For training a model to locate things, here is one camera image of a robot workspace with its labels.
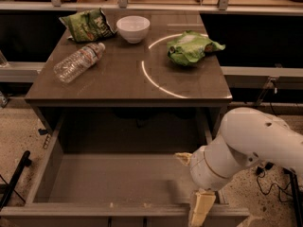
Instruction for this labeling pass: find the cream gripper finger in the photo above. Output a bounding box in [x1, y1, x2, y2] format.
[188, 189, 216, 227]

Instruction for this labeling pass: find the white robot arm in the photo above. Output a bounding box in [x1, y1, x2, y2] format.
[176, 107, 303, 227]

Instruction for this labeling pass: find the grey drawer cabinet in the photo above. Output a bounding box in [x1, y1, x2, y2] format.
[26, 9, 232, 131]

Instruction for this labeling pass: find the black bar right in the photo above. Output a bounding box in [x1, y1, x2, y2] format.
[283, 169, 303, 227]

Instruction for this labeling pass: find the black bar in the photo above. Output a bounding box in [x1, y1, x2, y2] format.
[283, 169, 303, 227]
[0, 150, 32, 209]

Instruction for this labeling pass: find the light green chip bag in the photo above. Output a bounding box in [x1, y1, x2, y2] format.
[167, 30, 225, 66]

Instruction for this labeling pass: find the white bowl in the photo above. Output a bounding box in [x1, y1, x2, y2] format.
[116, 15, 151, 44]

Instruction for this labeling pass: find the clear plastic water bottle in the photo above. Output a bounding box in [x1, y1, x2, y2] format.
[53, 43, 106, 83]

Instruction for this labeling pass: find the black bar left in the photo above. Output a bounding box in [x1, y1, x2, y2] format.
[0, 150, 32, 209]

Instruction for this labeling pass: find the dark green chip bag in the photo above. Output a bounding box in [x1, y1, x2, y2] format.
[60, 9, 116, 43]

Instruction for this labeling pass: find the black power cable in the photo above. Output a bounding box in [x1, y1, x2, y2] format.
[255, 163, 296, 204]

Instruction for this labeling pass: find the metal rail frame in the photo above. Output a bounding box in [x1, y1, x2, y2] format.
[1, 0, 303, 103]

